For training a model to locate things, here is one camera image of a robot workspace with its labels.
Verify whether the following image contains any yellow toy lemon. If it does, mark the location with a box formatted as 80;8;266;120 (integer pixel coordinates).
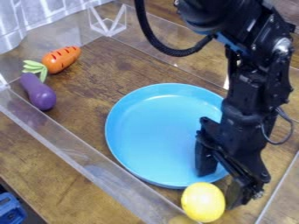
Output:
182;182;226;223

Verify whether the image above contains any black corrugated cable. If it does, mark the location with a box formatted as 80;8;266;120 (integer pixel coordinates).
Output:
134;0;215;58

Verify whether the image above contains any clear acrylic enclosure wall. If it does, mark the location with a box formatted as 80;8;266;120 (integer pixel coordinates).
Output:
0;1;299;224

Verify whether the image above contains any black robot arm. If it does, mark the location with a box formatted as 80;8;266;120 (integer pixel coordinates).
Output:
178;0;295;209

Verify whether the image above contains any purple toy eggplant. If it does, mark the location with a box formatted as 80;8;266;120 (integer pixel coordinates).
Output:
20;73;56;111

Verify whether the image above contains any blue plastic object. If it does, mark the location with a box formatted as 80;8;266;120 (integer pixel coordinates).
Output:
0;192;27;224

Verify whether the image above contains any thin black wire loop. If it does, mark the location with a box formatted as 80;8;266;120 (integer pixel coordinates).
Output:
259;106;295;146

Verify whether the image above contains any orange toy carrot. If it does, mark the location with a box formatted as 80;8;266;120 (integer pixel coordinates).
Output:
23;45;82;81

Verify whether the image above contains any blue round tray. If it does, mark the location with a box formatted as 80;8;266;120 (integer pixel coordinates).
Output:
106;83;229;189

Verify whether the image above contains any white translucent curtain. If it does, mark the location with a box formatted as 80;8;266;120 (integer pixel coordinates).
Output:
0;0;114;54

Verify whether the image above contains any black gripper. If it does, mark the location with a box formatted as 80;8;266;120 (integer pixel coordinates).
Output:
195;117;271;210

